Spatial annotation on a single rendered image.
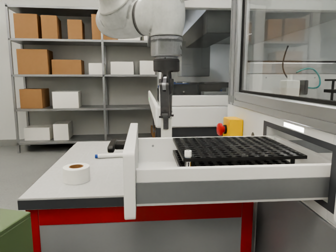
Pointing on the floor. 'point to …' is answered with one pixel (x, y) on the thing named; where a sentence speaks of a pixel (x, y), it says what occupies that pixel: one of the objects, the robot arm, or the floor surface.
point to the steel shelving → (81, 11)
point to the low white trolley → (174, 214)
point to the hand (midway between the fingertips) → (166, 128)
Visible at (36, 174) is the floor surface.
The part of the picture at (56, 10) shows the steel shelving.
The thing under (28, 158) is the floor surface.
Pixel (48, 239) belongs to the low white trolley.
